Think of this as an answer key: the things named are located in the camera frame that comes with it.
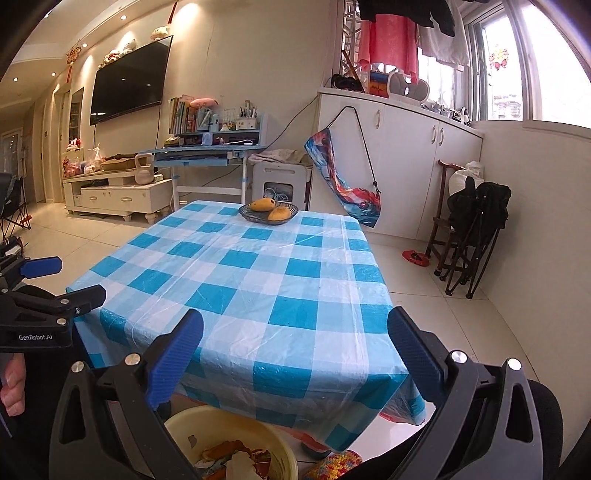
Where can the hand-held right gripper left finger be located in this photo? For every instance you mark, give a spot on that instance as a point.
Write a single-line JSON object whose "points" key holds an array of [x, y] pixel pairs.
{"points": [[178, 355]]}

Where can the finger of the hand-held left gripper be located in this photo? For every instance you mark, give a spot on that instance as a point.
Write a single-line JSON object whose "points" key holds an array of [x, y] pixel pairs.
{"points": [[69, 302], [44, 266]]}

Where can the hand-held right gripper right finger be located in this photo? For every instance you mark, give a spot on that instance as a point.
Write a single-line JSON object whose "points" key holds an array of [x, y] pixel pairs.
{"points": [[415, 355]]}

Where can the yellow plastic basin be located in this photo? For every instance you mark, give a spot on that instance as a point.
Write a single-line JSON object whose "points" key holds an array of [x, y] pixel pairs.
{"points": [[181, 423]]}

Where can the orange cloth piece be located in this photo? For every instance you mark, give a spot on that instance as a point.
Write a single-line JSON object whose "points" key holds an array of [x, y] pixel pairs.
{"points": [[221, 448]]}

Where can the red snack wrapper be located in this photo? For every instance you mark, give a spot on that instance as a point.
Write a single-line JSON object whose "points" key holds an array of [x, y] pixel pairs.
{"points": [[264, 468]]}

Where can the person's left hand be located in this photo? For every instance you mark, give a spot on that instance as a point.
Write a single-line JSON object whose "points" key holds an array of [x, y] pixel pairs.
{"points": [[14, 383]]}

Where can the black floor bag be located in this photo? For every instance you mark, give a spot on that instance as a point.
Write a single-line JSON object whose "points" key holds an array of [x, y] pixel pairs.
{"points": [[9, 249]]}

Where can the black camping chair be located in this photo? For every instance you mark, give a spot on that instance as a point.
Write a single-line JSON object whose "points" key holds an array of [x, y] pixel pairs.
{"points": [[11, 203]]}

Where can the red slipper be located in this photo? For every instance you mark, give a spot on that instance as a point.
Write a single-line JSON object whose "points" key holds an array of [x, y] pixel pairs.
{"points": [[415, 257]]}

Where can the white television cabinet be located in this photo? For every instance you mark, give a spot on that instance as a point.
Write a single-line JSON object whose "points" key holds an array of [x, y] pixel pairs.
{"points": [[120, 196]]}

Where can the table with blue checkered cloth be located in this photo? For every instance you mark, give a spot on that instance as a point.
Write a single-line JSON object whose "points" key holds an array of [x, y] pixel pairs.
{"points": [[258, 286]]}

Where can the plastic bags of toys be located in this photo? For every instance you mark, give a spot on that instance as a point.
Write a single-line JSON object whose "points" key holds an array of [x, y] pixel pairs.
{"points": [[83, 161]]}

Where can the dark wooden chair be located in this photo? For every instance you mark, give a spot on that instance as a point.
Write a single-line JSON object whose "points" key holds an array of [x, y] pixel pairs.
{"points": [[438, 230]]}

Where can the pink kettlebell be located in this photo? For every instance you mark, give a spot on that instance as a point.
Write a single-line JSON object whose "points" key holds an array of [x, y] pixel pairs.
{"points": [[144, 176]]}

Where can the colourful knitted slipper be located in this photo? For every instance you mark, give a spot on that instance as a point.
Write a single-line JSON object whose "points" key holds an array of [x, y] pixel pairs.
{"points": [[332, 466]]}

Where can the dark fruit bowl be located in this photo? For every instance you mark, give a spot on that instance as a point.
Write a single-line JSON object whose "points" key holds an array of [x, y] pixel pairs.
{"points": [[258, 215]]}

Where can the black folding chair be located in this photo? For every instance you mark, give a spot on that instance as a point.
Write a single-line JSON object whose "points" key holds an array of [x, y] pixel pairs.
{"points": [[485, 203]]}

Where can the yellow mango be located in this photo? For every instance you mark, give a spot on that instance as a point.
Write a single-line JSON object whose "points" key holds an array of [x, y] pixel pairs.
{"points": [[279, 213], [262, 204]]}

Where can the white bag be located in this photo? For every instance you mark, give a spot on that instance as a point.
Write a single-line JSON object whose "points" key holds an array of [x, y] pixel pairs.
{"points": [[466, 177]]}

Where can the blue study desk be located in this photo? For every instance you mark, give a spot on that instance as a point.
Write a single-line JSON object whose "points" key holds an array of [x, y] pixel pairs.
{"points": [[198, 154]]}

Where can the colourful hanging bag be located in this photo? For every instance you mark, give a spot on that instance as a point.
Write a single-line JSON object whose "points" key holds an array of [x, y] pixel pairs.
{"points": [[332, 170]]}

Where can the row of books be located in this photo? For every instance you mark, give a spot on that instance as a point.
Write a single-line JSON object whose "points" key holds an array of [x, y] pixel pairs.
{"points": [[180, 115]]}

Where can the small white cabinet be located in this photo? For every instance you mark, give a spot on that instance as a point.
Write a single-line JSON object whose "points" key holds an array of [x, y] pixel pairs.
{"points": [[277, 173]]}

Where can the red knot ornament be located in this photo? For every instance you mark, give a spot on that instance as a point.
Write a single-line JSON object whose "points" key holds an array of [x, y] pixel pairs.
{"points": [[74, 57]]}

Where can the beige cloth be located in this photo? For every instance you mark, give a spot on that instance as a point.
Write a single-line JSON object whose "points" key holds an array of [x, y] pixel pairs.
{"points": [[277, 157]]}

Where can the row of plush toys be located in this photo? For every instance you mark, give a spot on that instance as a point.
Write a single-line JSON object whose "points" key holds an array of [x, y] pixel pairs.
{"points": [[117, 50]]}

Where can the pink plush toy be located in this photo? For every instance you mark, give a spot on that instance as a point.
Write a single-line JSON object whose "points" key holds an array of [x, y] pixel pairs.
{"points": [[203, 102]]}

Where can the red window ornament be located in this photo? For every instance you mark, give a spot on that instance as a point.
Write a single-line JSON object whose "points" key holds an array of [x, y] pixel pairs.
{"points": [[499, 57]]}

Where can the pink hanging garment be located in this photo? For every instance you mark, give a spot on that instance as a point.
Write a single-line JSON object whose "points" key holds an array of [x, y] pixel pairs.
{"points": [[388, 46]]}

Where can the white hanging garment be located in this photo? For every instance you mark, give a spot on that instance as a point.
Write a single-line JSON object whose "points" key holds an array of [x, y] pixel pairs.
{"points": [[443, 46]]}

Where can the black hanging garment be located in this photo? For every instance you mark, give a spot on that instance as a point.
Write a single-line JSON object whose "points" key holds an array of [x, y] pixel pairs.
{"points": [[438, 14]]}

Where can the black wall television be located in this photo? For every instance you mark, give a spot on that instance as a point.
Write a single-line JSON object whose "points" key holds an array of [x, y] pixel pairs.
{"points": [[129, 83]]}

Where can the white wall cabinets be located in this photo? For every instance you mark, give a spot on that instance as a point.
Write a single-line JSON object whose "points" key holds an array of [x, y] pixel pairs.
{"points": [[406, 152]]}

